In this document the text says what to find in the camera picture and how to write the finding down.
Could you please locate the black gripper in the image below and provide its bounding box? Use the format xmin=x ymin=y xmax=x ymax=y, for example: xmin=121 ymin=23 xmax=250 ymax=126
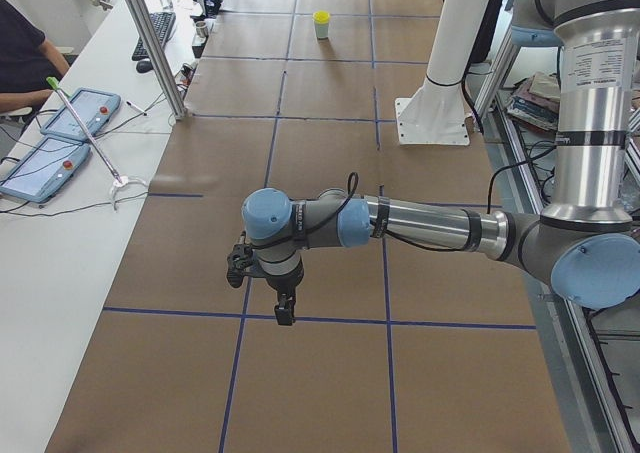
xmin=266 ymin=260 xmax=304 ymax=326

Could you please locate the yellow paper cup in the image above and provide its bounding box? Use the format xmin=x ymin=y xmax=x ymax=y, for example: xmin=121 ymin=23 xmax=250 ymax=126
xmin=313 ymin=10 xmax=331 ymax=24

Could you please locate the green paper cup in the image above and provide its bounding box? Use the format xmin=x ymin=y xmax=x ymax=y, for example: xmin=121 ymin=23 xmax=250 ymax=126
xmin=314 ymin=22 xmax=329 ymax=40

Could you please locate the steel cylinder cup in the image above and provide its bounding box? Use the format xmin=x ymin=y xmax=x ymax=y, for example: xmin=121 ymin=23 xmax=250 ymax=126
xmin=194 ymin=21 xmax=209 ymax=38

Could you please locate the stack of books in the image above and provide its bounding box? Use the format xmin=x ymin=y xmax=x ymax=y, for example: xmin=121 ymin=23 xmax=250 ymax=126
xmin=506 ymin=72 xmax=560 ymax=131

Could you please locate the reacher grabber stick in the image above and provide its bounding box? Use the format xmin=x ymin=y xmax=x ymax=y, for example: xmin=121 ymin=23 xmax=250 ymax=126
xmin=46 ymin=77 xmax=148 ymax=210

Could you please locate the black marker pen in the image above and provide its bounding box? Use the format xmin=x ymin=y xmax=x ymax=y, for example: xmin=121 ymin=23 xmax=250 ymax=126
xmin=125 ymin=100 xmax=148 ymax=116

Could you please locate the teach pendant tablet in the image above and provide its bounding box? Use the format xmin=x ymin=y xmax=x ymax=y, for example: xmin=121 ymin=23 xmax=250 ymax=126
xmin=1 ymin=135 xmax=90 ymax=204
xmin=40 ymin=88 xmax=121 ymax=141

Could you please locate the black computer mouse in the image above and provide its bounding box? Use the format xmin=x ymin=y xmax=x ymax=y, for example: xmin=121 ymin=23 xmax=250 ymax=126
xmin=135 ymin=58 xmax=153 ymax=74

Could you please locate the black keyboard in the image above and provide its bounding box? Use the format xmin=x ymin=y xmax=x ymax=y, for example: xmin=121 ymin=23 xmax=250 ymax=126
xmin=130 ymin=10 xmax=177 ymax=62

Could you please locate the seated person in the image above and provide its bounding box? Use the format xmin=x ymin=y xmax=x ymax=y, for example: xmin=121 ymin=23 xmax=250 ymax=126
xmin=1 ymin=0 xmax=70 ymax=113

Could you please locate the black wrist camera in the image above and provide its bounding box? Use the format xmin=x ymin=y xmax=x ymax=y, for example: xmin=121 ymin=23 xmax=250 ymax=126
xmin=226 ymin=231 xmax=264 ymax=288

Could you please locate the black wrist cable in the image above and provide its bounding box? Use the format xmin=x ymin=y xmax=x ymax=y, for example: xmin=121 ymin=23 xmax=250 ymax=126
xmin=249 ymin=158 xmax=556 ymax=254

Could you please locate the white camera pedestal column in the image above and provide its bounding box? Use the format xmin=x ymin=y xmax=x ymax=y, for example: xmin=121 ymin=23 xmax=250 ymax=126
xmin=394 ymin=0 xmax=511 ymax=147

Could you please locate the white pedestal base plate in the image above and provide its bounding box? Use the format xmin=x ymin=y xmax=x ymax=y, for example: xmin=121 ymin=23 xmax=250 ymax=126
xmin=394 ymin=82 xmax=470 ymax=146

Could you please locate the aluminium frame post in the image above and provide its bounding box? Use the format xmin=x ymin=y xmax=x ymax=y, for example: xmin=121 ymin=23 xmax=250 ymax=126
xmin=125 ymin=0 xmax=187 ymax=121

